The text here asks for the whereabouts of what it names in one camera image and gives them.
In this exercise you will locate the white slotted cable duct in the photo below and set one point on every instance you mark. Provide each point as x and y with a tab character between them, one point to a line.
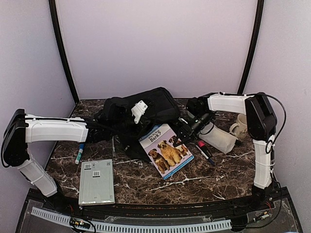
136	225

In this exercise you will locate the left black corner post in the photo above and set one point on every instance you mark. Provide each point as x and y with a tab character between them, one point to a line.
61	50

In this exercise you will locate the white pouch bag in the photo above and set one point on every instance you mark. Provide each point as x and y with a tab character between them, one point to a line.
219	139

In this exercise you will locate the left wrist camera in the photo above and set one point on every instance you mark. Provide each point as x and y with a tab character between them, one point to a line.
139	110

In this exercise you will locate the black corner post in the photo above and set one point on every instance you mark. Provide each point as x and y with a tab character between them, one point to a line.
61	50
252	46

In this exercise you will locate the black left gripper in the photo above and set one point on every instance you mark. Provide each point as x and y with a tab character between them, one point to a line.
144	120

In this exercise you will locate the clear silver pen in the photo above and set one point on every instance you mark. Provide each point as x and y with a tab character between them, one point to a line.
113	147

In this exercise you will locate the right black corner post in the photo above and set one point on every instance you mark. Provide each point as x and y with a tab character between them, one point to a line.
252	46

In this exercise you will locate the small circuit board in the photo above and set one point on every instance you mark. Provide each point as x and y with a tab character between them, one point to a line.
78	223

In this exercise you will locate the green white marker pen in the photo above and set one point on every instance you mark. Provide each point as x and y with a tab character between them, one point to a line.
79	155

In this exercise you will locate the beige ceramic mug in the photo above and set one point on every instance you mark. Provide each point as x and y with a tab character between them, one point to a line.
239	128

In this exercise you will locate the dog picture book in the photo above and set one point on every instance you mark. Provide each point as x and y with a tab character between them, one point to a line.
167	159

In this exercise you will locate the red black marker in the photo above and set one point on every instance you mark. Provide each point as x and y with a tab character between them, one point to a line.
204	149

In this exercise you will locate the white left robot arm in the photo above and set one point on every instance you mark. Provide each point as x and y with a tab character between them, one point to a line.
24	129

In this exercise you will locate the grey notebook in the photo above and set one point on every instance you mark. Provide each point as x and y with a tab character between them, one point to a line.
96	183

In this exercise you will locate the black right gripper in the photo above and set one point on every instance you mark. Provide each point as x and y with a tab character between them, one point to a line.
187	131

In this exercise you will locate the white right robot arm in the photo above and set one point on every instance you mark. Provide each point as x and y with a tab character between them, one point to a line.
261	125

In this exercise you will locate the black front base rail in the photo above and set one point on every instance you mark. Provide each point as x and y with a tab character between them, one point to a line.
234	208

